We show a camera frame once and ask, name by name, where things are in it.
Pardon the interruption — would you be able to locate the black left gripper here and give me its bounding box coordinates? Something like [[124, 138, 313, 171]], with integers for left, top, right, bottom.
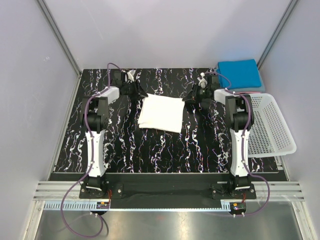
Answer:
[[122, 79, 148, 101]]

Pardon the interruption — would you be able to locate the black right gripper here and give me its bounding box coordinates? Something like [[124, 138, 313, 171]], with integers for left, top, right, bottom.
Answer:
[[182, 83, 210, 105]]

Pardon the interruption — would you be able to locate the white t-shirt with print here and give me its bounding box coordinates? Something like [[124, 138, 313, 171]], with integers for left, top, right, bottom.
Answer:
[[138, 93, 185, 133]]

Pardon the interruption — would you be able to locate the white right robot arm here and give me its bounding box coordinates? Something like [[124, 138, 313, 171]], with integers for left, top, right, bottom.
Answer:
[[182, 84, 254, 199]]

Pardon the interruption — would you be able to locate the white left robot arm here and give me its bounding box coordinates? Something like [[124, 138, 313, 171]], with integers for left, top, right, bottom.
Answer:
[[80, 80, 148, 198]]

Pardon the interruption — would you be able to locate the folded blue t-shirt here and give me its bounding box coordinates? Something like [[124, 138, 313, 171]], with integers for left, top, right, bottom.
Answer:
[[216, 59, 262, 90]]

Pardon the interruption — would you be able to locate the folded pink t-shirt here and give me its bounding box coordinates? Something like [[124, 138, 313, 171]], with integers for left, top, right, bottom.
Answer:
[[236, 91, 262, 94]]

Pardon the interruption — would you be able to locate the white plastic laundry basket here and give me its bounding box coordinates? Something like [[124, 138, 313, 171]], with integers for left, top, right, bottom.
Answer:
[[248, 93, 297, 158]]

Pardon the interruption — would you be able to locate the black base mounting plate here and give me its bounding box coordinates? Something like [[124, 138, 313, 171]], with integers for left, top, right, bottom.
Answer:
[[79, 173, 256, 210]]

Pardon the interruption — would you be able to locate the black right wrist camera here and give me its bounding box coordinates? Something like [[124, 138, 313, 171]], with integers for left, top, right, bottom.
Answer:
[[197, 72, 221, 91]]

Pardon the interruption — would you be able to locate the white slotted cable duct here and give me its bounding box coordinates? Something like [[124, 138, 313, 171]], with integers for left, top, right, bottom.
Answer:
[[44, 201, 231, 212]]

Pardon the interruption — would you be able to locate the left aluminium corner post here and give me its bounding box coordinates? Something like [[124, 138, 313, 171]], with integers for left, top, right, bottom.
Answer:
[[35, 0, 82, 76]]

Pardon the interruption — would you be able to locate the aluminium corner post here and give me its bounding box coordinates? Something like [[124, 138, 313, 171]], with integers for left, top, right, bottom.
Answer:
[[257, 0, 300, 70], [35, 0, 82, 76]]

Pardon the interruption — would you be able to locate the right aluminium corner post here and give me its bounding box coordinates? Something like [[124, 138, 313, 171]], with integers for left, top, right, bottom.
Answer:
[[257, 0, 300, 70]]

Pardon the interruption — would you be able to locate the aluminium frame rail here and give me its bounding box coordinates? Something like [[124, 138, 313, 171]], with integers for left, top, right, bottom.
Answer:
[[33, 181, 304, 202]]

